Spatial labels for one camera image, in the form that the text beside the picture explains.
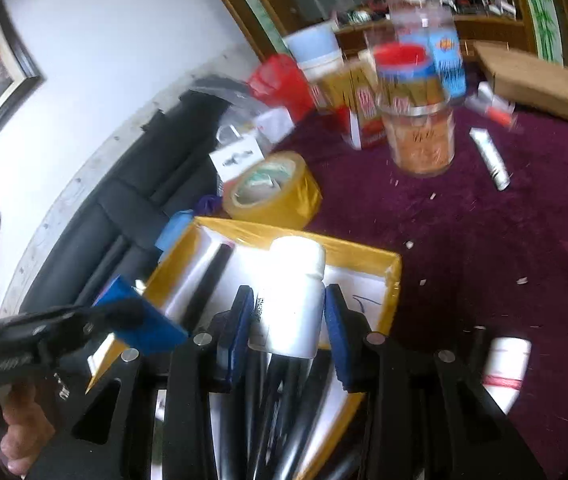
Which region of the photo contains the maroon tablecloth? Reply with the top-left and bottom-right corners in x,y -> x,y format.
282,107 -> 568,479

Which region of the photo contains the cardboard tray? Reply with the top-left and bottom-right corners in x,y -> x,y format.
474,41 -> 568,120

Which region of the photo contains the toothpick jar orange label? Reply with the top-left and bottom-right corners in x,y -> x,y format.
376,96 -> 455,177

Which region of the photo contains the yellow box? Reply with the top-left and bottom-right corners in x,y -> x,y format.
85,216 -> 403,480

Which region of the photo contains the red plastic bag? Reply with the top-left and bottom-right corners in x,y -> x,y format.
247,54 -> 315,124

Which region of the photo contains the blue white cup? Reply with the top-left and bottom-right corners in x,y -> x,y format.
283,21 -> 343,81

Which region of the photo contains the left hand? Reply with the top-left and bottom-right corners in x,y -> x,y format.
0,382 -> 55,477

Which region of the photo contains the yellow tape roll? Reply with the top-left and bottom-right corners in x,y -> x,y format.
222,151 -> 323,230

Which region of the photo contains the black chair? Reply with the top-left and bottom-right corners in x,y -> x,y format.
20,75 -> 249,313

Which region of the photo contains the clear jar red lid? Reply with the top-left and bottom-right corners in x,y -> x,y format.
386,0 -> 466,100

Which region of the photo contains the white small tube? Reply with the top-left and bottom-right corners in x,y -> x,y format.
470,128 -> 511,192

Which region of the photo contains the white tube orange cap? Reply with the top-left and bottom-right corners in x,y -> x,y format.
482,337 -> 531,414

